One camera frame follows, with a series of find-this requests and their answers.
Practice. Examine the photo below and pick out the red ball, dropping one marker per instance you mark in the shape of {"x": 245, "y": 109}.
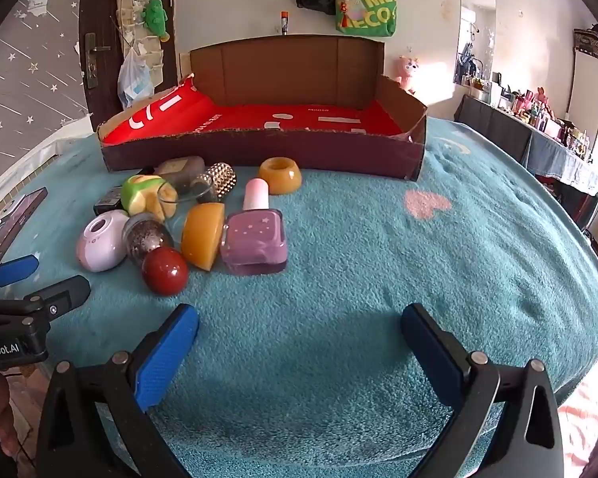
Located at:
{"x": 164, "y": 271}

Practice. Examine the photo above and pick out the red tassel charm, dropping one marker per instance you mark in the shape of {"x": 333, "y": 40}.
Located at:
{"x": 347, "y": 15}

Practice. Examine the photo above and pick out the white cabinet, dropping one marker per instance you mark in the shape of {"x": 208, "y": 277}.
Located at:
{"x": 585, "y": 89}

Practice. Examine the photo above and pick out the wall mirror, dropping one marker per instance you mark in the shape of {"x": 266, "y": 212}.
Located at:
{"x": 476, "y": 35}

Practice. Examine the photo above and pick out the row of cosmetic bottles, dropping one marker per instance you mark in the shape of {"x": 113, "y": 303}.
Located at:
{"x": 538, "y": 109}

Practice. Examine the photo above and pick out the cardboard box with red lining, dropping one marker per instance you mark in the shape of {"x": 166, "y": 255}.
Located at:
{"x": 259, "y": 159}

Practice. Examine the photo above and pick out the brown square case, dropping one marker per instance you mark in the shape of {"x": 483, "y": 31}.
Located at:
{"x": 182, "y": 169}

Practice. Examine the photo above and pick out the green bear toy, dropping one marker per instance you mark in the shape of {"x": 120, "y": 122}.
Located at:
{"x": 139, "y": 194}

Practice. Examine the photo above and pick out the green tote bag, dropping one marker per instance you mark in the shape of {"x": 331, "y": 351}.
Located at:
{"x": 373, "y": 7}

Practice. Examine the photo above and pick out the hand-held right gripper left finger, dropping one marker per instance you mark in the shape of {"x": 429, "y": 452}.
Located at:
{"x": 164, "y": 353}

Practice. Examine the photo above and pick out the clear plastic bag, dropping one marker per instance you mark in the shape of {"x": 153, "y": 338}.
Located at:
{"x": 134, "y": 82}

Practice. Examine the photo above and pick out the pink plush toy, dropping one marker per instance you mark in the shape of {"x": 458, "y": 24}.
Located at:
{"x": 407, "y": 72}

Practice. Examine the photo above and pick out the clear glass cup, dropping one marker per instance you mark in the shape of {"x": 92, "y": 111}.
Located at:
{"x": 192, "y": 196}

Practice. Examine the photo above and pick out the dark patterned bag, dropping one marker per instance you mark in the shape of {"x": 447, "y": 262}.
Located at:
{"x": 593, "y": 42}

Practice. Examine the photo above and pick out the dark brown door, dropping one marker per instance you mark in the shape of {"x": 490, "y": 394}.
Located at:
{"x": 99, "y": 10}

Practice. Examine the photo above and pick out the green plush frog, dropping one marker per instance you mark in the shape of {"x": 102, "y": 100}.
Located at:
{"x": 157, "y": 17}

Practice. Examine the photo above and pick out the purple pink-capped nail polish bottle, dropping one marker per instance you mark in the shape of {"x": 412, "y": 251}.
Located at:
{"x": 254, "y": 239}

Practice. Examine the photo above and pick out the black smartphone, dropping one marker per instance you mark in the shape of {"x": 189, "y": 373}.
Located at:
{"x": 15, "y": 221}

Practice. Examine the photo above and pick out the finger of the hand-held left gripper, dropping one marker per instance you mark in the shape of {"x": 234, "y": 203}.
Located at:
{"x": 15, "y": 268}
{"x": 65, "y": 291}

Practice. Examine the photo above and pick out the side table with dark cloth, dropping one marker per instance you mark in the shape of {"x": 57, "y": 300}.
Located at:
{"x": 528, "y": 144}

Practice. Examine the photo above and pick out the grey stick with orange cap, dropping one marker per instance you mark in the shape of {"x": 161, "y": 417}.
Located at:
{"x": 284, "y": 22}

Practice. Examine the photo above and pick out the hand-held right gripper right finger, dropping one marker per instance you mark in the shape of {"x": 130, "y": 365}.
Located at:
{"x": 431, "y": 353}

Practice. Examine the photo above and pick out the gold studded cylinder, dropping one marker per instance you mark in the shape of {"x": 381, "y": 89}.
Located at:
{"x": 218, "y": 179}

